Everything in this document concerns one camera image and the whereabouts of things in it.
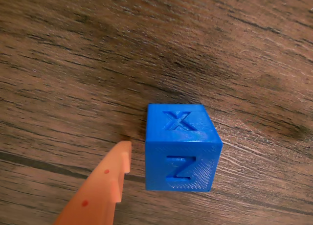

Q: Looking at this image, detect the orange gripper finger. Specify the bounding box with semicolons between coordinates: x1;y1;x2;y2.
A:
52;140;133;225

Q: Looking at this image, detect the blue cube with letters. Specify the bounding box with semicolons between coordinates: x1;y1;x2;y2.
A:
144;103;224;193

